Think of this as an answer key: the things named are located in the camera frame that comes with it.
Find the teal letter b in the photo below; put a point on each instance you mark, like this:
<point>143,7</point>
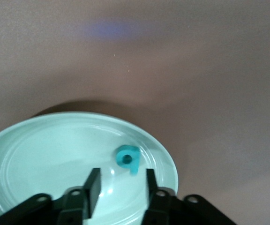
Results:
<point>135,164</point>

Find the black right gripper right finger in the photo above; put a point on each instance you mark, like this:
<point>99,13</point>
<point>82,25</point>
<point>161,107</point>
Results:
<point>156,206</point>

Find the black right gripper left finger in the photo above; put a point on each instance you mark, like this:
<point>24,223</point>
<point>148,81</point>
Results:
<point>94,192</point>

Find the brown table cover sheet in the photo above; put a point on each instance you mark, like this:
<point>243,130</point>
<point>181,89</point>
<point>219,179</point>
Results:
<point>149,58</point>

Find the green plate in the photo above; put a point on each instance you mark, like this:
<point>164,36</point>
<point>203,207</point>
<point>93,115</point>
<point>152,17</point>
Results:
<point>43,159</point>

